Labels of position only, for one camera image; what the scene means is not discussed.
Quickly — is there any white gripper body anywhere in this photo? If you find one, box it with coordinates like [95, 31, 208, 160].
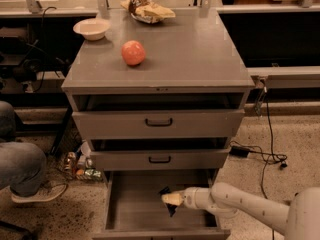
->
[182, 187, 211, 210]

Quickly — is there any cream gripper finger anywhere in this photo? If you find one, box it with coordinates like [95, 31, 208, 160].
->
[161, 191, 184, 206]

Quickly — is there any blue rxbar blueberry wrapper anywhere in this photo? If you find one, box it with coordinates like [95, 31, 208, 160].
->
[158, 186, 177, 217]

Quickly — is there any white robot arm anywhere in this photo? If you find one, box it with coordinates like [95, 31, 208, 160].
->
[161, 182, 320, 240]

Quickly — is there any bottom grey drawer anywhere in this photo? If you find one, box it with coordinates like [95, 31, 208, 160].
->
[92, 169, 230, 240]

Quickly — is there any grey drawer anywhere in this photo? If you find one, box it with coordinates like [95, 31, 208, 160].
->
[92, 169, 230, 240]
[69, 93, 244, 140]
[91, 138, 228, 171]

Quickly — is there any middle grey drawer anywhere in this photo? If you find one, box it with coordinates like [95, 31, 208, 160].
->
[91, 138, 228, 171]

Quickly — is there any grey drawer cabinet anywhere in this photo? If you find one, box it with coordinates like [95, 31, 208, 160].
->
[61, 7, 255, 240]

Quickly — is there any top grey drawer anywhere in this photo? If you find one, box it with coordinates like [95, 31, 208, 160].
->
[69, 93, 244, 140]

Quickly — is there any black power adapter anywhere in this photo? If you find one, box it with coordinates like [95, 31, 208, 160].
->
[229, 146, 250, 158]

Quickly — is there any basket of cans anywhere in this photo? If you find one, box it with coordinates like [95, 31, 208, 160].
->
[62, 141, 102, 181]

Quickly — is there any white sneaker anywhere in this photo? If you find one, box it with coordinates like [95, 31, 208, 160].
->
[11, 184, 67, 204]

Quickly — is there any red apple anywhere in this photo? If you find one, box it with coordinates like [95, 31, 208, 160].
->
[121, 40, 146, 66]

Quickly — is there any person leg in jeans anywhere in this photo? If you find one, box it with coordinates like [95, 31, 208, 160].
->
[0, 101, 46, 197]

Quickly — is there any white bowl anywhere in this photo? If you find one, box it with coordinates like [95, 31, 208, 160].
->
[73, 18, 110, 41]

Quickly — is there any crumpled chip bag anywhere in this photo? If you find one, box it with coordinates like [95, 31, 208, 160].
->
[120, 0, 176, 24]

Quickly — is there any black machine on left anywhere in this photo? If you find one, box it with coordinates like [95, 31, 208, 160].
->
[0, 27, 68, 94]

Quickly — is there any black power cable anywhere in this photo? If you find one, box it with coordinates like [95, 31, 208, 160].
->
[229, 83, 288, 240]

